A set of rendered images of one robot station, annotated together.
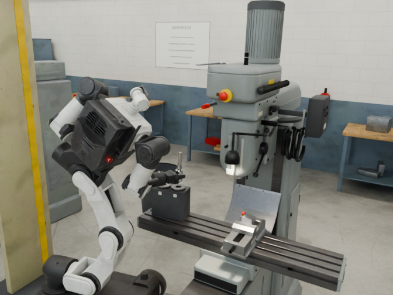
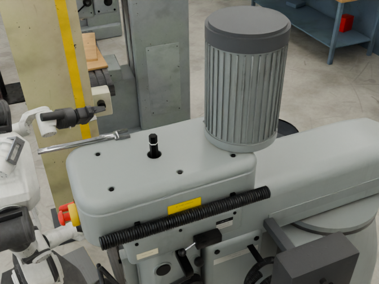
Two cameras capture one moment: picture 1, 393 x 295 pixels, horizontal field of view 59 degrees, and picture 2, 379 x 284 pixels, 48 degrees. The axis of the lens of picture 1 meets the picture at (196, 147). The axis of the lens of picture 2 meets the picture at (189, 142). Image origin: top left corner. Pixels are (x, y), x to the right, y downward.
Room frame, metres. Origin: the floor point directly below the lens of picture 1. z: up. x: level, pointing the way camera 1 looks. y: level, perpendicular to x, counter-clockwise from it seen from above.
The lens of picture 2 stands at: (1.21, -0.87, 2.57)
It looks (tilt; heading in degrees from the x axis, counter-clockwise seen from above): 36 degrees down; 40
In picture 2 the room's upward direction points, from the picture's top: 1 degrees counter-clockwise
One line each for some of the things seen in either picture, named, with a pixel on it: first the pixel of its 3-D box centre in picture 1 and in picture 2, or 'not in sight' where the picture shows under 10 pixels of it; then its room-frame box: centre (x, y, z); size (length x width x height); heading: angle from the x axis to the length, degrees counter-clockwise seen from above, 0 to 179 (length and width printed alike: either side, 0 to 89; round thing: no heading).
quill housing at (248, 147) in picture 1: (241, 144); (164, 257); (1.82, -0.24, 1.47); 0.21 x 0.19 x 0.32; 62
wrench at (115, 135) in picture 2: (210, 64); (84, 141); (1.74, -0.06, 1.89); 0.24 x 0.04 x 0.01; 149
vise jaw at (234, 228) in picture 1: (244, 227); not in sight; (1.74, -0.28, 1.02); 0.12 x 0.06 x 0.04; 62
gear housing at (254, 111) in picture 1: (246, 105); (172, 207); (1.86, -0.26, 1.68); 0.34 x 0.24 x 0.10; 152
